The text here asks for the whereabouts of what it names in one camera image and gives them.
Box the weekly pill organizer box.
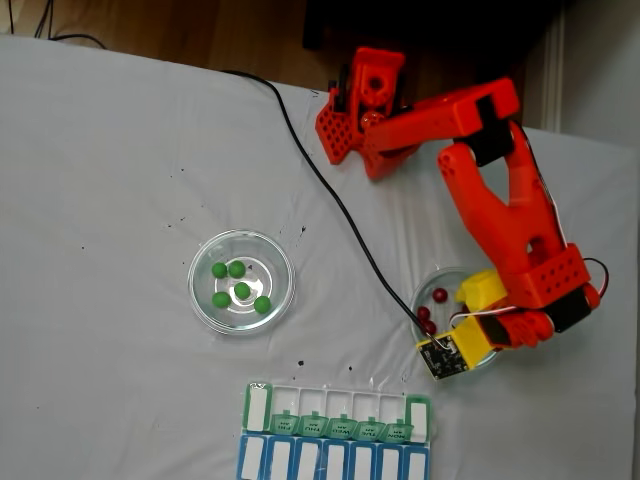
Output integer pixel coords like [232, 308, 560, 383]
[235, 382, 437, 480]

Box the glass bowl with red candies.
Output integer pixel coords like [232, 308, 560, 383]
[409, 267, 501, 371]

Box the white door trim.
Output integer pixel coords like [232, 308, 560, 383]
[542, 7, 569, 134]

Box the glass bowl with green candies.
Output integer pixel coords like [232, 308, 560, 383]
[187, 228, 297, 337]

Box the dark wooden furniture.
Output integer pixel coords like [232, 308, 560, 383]
[302, 0, 572, 56]

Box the white table cover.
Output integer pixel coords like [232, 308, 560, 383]
[0, 33, 640, 480]

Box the black camera circuit board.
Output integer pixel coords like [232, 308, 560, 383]
[416, 334, 471, 382]

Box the white red servo wire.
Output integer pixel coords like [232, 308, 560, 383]
[448, 257, 612, 326]

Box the thick black camera cable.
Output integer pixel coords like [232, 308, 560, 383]
[219, 68, 442, 350]

